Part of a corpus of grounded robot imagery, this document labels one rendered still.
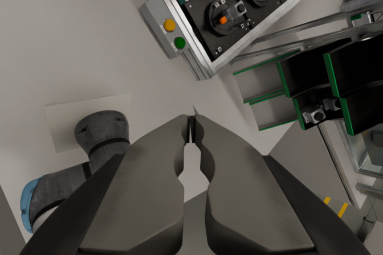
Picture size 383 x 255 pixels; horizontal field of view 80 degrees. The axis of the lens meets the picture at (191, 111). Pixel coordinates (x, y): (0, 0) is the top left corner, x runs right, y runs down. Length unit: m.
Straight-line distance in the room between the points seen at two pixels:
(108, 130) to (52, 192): 0.19
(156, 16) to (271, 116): 0.62
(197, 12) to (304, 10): 0.86
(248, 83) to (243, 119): 0.26
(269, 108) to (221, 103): 0.22
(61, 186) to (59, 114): 0.18
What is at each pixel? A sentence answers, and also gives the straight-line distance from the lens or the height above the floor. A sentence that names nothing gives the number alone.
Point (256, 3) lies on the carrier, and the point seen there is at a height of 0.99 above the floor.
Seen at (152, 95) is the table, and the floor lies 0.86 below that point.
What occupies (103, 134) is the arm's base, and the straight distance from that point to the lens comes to 0.66.
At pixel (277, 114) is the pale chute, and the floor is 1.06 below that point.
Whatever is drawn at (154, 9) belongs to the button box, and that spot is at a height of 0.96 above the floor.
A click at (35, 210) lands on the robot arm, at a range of 0.62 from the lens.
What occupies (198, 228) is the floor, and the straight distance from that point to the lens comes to 2.34.
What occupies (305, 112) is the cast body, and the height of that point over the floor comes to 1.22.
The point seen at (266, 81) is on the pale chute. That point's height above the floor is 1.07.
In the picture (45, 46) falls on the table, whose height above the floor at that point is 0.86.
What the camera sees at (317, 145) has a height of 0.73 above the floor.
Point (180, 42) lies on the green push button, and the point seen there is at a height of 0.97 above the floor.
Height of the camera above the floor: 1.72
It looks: 59 degrees down
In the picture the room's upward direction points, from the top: 94 degrees clockwise
